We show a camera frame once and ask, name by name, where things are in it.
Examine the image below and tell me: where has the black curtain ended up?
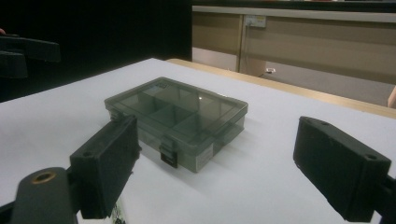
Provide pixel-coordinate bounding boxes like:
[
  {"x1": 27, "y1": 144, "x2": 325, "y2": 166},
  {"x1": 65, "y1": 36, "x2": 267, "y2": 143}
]
[{"x1": 0, "y1": 0, "x2": 193, "y2": 104}]

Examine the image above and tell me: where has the grey transparent compartment box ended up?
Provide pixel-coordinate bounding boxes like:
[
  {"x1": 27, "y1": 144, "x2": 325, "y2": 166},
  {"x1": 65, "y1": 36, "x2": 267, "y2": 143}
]
[{"x1": 104, "y1": 77, "x2": 249, "y2": 174}]

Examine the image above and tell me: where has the white table sheet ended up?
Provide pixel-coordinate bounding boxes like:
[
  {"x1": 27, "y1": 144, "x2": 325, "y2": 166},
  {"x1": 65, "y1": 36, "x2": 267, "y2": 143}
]
[{"x1": 0, "y1": 57, "x2": 396, "y2": 224}]

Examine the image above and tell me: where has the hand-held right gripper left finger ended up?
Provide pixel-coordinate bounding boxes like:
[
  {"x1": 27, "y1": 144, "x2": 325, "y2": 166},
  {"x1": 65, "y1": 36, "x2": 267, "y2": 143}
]
[{"x1": 69, "y1": 115, "x2": 142, "y2": 220}]

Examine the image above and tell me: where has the beige wooden desk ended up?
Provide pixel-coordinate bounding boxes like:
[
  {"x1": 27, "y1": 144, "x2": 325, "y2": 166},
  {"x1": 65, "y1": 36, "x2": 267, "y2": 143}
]
[{"x1": 191, "y1": 5, "x2": 396, "y2": 86}]

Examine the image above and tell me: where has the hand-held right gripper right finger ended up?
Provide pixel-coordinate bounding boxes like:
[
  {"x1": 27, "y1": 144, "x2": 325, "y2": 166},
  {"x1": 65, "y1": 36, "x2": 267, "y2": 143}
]
[{"x1": 292, "y1": 116, "x2": 392, "y2": 223}]

